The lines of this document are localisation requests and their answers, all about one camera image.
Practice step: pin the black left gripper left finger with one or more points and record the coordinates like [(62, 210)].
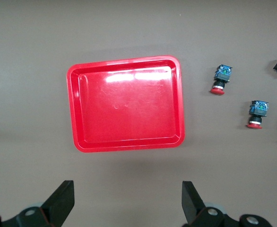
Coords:
[(58, 203)]

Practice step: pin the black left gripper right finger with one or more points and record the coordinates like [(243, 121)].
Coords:
[(193, 205)]

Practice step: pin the red push button switch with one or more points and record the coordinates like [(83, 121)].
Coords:
[(222, 75), (259, 110)]

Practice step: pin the red plastic tray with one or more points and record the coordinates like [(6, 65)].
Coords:
[(129, 106)]

